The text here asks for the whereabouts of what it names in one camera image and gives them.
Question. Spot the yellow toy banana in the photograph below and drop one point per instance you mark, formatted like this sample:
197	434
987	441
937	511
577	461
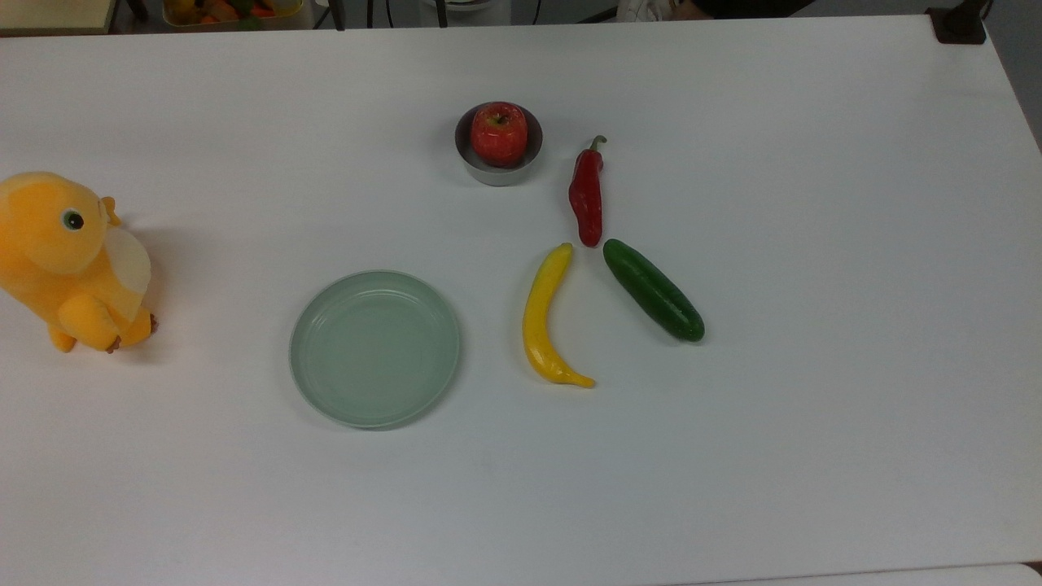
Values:
540	313

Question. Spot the pale green plastic plate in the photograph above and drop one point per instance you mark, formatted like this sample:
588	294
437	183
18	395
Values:
374	350

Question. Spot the red toy chili pepper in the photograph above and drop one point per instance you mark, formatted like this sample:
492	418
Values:
586	199

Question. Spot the small grey metal bowl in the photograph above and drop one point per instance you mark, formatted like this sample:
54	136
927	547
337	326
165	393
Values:
496	174

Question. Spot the green toy cucumber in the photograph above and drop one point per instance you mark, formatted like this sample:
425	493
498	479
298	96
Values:
654	290

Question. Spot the red toy apple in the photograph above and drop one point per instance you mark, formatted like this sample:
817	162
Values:
498	134

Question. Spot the white crumpled cloth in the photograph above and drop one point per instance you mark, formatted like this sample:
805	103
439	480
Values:
647	10

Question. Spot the clear bin of toy food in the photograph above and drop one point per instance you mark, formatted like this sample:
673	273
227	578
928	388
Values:
232	11

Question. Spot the yellow plush toy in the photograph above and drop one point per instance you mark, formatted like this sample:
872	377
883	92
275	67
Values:
57	244

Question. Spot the black table clamp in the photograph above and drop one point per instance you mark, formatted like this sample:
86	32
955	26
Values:
959	24

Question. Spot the light wooden table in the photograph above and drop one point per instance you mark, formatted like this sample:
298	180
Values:
53	15

